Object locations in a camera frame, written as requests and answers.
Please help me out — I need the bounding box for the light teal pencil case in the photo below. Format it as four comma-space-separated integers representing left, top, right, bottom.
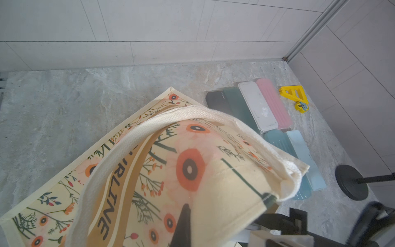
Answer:
263, 130, 312, 201

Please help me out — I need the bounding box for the black microphone stand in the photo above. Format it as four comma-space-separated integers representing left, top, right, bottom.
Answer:
335, 165, 395, 201

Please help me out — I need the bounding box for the pink pencil case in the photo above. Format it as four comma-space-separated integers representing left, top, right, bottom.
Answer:
256, 78, 293, 130

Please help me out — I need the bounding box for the yellow triangular wooden toy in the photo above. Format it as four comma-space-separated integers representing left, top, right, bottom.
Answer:
279, 85, 309, 113

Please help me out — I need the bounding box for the white grey pencil case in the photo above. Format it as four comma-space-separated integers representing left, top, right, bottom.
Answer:
238, 81, 278, 134

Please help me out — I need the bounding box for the dark green pencil case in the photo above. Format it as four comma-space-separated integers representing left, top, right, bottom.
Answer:
223, 87, 260, 134

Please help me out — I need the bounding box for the black pencil case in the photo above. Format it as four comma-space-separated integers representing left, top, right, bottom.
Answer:
205, 91, 234, 116

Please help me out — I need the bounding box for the pale blue pencil case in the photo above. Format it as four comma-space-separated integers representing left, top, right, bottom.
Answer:
286, 130, 327, 191

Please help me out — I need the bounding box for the floral canvas tote bag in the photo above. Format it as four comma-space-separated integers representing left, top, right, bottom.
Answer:
1, 88, 302, 247

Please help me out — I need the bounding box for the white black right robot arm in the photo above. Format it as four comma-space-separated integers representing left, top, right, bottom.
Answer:
252, 201, 395, 247

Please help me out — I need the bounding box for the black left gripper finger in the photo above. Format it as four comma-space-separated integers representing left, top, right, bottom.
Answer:
174, 204, 191, 247

